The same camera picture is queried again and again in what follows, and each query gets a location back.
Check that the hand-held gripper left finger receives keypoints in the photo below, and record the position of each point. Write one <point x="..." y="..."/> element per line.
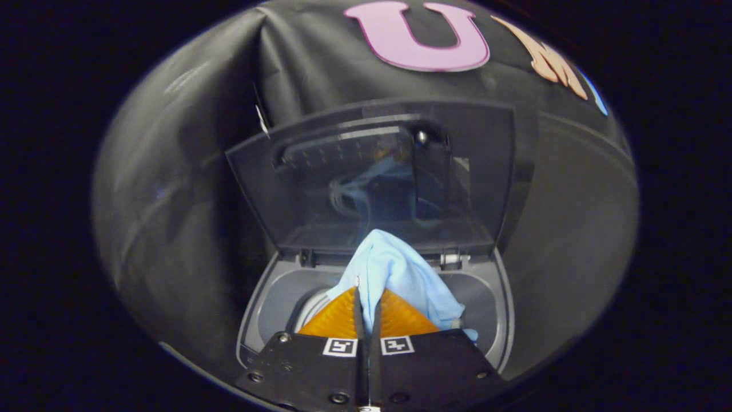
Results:
<point x="303" y="372"/>

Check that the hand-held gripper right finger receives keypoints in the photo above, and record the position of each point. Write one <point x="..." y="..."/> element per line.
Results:
<point x="434" y="372"/>

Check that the light blue shirt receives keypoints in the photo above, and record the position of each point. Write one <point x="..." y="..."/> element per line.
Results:
<point x="400" y="269"/>

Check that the black backdrop cloth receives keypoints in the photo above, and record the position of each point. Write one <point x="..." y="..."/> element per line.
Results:
<point x="189" y="200"/>

